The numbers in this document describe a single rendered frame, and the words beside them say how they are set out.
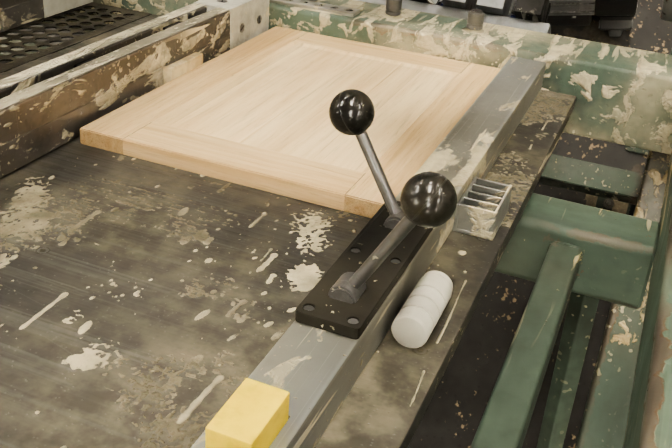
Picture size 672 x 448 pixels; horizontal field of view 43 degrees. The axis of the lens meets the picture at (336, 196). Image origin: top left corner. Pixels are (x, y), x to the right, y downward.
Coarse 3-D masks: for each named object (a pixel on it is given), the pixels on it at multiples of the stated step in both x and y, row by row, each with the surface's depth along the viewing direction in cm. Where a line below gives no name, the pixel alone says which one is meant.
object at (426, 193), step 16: (416, 176) 57; (432, 176) 56; (416, 192) 56; (432, 192) 56; (448, 192) 56; (416, 208) 56; (432, 208) 56; (448, 208) 56; (400, 224) 59; (416, 224) 57; (432, 224) 57; (384, 240) 60; (400, 240) 59; (384, 256) 60; (352, 272) 64; (368, 272) 61; (336, 288) 62; (352, 288) 62
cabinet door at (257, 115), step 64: (256, 64) 118; (320, 64) 120; (384, 64) 122; (448, 64) 123; (128, 128) 95; (192, 128) 97; (256, 128) 98; (320, 128) 99; (384, 128) 101; (448, 128) 101; (320, 192) 85
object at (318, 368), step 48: (480, 96) 106; (528, 96) 111; (480, 144) 92; (432, 240) 75; (288, 336) 59; (336, 336) 60; (384, 336) 67; (288, 384) 55; (336, 384) 57; (288, 432) 51
